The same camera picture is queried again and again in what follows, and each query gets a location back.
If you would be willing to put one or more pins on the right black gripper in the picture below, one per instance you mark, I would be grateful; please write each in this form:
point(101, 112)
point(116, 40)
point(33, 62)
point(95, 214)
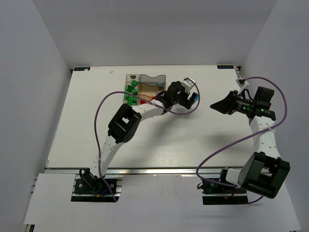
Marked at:
point(232, 103)

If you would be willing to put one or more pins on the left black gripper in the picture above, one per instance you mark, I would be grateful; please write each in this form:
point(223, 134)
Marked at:
point(161, 95)

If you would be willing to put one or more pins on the green upside-down 2x2 lego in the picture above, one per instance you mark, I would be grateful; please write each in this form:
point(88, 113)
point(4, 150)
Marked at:
point(134, 83)

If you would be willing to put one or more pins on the green 2x4 lego brick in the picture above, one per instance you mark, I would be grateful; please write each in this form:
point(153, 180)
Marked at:
point(132, 101)

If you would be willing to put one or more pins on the green lego brick carried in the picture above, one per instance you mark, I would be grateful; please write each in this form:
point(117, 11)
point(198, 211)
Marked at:
point(129, 88)

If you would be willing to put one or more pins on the green curved lego brick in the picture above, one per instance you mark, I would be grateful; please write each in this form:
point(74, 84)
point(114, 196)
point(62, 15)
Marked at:
point(127, 95)

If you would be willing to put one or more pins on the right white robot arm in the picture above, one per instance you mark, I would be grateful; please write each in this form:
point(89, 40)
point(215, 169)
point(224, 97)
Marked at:
point(265, 171)

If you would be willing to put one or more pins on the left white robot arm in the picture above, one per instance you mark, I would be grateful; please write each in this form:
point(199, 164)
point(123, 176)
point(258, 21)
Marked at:
point(126, 120)

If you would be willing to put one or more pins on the amber tinted container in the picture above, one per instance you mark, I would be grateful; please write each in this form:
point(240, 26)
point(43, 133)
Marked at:
point(146, 92)

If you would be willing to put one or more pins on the grey smoked container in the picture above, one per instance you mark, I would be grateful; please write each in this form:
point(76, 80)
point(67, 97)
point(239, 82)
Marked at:
point(152, 80)

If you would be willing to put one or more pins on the tall clear narrow container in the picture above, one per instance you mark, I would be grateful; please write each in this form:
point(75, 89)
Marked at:
point(128, 81)

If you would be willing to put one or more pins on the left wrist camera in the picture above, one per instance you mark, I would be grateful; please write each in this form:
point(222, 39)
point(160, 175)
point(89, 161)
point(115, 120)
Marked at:
point(188, 84)

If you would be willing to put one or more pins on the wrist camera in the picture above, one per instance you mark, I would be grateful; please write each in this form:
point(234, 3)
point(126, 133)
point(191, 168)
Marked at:
point(188, 84)
point(242, 83)

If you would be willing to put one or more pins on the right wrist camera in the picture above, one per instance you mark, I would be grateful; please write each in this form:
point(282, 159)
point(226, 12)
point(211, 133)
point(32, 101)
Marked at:
point(242, 83)

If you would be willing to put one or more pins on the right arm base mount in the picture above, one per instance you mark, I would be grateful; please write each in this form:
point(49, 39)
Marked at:
point(214, 194)

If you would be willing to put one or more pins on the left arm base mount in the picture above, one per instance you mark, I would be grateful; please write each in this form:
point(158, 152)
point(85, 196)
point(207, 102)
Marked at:
point(90, 188)

